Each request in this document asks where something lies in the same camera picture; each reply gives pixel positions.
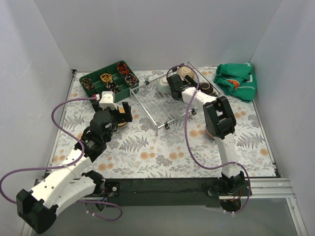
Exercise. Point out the aluminium frame rail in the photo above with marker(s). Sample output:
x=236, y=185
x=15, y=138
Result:
x=265, y=188

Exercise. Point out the light green bowl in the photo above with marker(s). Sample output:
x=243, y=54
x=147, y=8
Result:
x=163, y=86

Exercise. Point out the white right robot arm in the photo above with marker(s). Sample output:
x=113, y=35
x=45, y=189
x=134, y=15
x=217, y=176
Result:
x=220, y=123

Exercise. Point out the tan bowl front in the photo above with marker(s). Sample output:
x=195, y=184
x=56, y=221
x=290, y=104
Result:
x=122, y=125

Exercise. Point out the dark floral roll middle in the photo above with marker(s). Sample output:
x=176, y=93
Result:
x=112, y=86

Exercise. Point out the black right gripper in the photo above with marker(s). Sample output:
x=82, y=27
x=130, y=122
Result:
x=173, y=83

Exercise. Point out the dark patterned bowl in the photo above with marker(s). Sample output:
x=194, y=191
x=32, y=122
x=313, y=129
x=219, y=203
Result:
x=207, y=88

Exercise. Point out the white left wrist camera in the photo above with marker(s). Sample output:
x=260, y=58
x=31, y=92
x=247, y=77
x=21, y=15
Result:
x=106, y=100

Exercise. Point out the dark floral roll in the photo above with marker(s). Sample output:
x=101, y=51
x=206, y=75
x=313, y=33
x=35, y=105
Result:
x=131, y=80
x=112, y=86

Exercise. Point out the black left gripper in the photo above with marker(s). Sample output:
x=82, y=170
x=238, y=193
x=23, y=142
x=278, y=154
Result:
x=114, y=112

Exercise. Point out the metal wire dish rack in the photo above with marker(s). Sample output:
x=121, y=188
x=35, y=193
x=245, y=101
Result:
x=162, y=110

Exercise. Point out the green cloth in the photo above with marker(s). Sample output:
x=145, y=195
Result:
x=237, y=80

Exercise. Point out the dark patterned roll left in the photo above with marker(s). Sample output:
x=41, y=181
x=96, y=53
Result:
x=87, y=84

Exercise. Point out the dark floral roll right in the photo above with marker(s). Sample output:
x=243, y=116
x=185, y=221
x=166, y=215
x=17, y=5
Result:
x=131, y=80

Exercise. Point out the green compartment tray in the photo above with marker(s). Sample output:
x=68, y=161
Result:
x=99, y=85

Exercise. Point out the yellow patterned roll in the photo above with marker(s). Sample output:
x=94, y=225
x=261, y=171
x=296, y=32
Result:
x=106, y=78

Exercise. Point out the orange black roll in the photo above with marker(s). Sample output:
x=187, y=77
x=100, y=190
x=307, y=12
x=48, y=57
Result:
x=122, y=68

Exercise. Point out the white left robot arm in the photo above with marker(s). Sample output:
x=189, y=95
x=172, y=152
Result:
x=40, y=206

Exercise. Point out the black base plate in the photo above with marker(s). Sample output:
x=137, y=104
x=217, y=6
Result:
x=152, y=192

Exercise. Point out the beige bowl back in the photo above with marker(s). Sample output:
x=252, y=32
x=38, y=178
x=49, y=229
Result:
x=184, y=70

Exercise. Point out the tan bowl gold rim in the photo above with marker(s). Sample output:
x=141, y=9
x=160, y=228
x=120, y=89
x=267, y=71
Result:
x=121, y=111

